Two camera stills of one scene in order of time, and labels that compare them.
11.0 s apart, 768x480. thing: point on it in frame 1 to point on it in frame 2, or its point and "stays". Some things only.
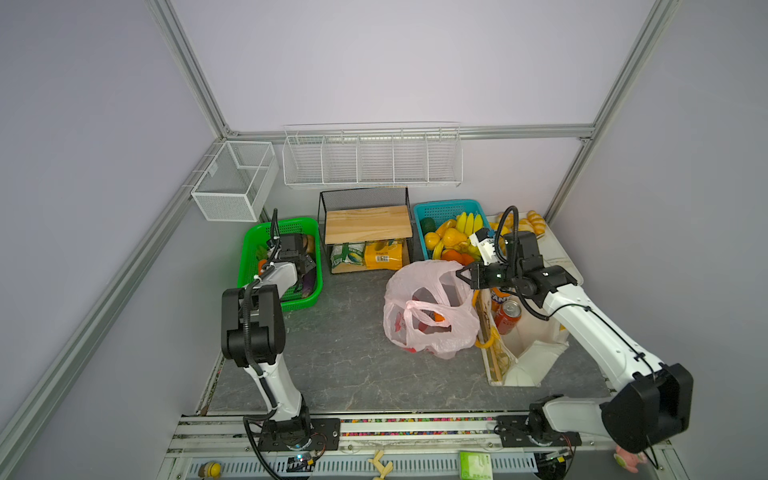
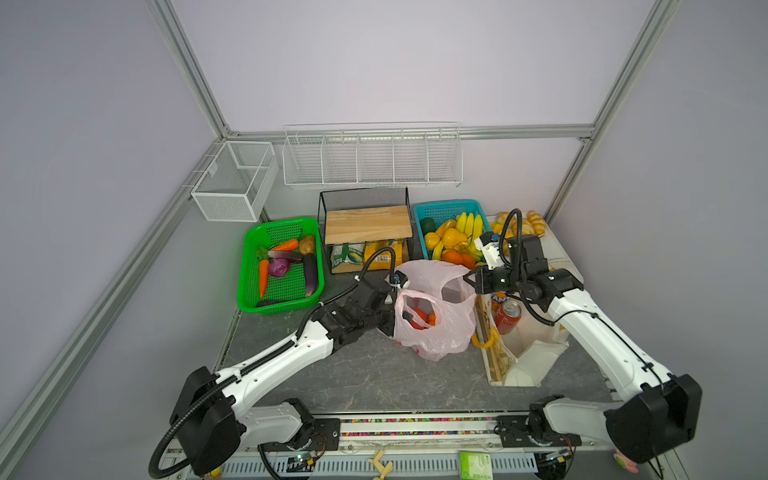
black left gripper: [309, 264] to [388, 327]
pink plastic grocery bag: [429, 309] stays
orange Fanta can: [498, 297] stays
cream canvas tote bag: [524, 356] stays
